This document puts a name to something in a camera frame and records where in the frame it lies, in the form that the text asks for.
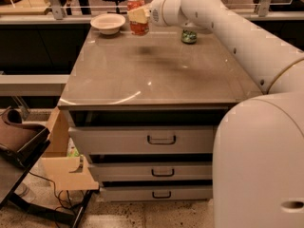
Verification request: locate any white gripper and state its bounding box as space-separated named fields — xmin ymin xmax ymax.
xmin=127 ymin=0 xmax=183 ymax=27

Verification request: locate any red coke can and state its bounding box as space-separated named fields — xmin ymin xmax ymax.
xmin=127 ymin=0 xmax=149 ymax=35

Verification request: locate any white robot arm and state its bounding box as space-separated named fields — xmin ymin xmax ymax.
xmin=127 ymin=0 xmax=304 ymax=228

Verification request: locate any white paper bowl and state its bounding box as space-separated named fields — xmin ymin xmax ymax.
xmin=90 ymin=13 xmax=125 ymax=35

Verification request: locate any green soda can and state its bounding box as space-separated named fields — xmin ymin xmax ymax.
xmin=181 ymin=29 xmax=197 ymax=44

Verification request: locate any grey drawer cabinet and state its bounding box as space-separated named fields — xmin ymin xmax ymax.
xmin=58 ymin=26 xmax=260 ymax=190

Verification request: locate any top grey drawer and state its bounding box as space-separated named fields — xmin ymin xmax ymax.
xmin=68 ymin=126 xmax=214 ymax=155

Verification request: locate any grey drawer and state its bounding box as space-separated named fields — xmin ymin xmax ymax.
xmin=100 ymin=185 xmax=213 ymax=202
xmin=68 ymin=126 xmax=214 ymax=155
xmin=88 ymin=161 xmax=212 ymax=182

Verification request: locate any middle grey drawer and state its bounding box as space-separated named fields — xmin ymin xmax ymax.
xmin=88 ymin=161 xmax=212 ymax=182

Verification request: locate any cardboard box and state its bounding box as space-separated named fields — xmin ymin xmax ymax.
xmin=41 ymin=107 xmax=99 ymax=191

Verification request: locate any black chair left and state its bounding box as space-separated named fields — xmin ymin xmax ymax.
xmin=0 ymin=107 xmax=93 ymax=228

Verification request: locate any bottom grey drawer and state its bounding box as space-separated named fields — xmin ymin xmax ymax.
xmin=100 ymin=185 xmax=213 ymax=202

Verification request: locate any black floor cable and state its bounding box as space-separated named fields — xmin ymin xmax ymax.
xmin=28 ymin=171 xmax=84 ymax=212

